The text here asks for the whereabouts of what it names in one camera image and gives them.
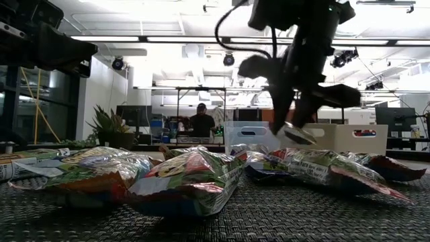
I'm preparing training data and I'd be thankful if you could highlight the potted succulent plant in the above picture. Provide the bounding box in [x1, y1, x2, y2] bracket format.
[86, 104, 136, 151]

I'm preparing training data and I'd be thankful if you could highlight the grey woven placemat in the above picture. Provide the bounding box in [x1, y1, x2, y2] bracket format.
[0, 157, 430, 242]

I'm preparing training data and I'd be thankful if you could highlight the black ceiling spotlight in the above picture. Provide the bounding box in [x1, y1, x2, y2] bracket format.
[329, 48, 359, 69]
[111, 56, 125, 71]
[365, 80, 384, 91]
[222, 52, 236, 67]

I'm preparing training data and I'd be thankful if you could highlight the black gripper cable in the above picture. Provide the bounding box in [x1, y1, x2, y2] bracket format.
[214, 0, 278, 61]

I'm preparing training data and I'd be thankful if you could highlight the white plastic bin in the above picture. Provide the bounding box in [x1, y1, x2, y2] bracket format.
[334, 124, 389, 156]

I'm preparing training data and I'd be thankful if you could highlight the clear plastic bin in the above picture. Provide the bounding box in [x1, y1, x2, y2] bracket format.
[223, 120, 282, 153]

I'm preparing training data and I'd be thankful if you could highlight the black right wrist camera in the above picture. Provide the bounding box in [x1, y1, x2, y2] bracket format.
[247, 0, 298, 32]

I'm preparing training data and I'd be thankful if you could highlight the grey plastic bin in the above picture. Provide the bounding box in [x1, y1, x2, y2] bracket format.
[302, 122, 338, 152]

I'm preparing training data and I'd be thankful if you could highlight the person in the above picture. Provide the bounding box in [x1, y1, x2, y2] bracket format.
[189, 102, 217, 138]

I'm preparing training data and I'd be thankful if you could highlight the white short post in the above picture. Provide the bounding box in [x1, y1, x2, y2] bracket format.
[0, 140, 17, 155]

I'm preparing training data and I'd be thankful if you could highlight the black background rig frame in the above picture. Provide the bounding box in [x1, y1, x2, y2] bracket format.
[175, 86, 228, 145]

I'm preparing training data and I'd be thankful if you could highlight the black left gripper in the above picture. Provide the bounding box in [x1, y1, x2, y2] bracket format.
[0, 0, 99, 79]

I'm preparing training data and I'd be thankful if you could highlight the red-trimmed granola bar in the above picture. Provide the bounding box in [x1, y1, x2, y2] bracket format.
[158, 143, 210, 161]
[229, 143, 270, 162]
[126, 147, 247, 218]
[267, 147, 415, 205]

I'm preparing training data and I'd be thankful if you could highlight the yellow hanging cable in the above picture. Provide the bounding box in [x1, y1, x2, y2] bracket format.
[19, 66, 62, 145]

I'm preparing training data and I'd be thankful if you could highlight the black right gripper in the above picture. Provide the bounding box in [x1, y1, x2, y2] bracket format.
[237, 0, 362, 136]

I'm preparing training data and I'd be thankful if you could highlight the black computer monitor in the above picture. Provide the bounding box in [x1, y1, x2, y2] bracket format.
[375, 107, 417, 133]
[116, 105, 153, 128]

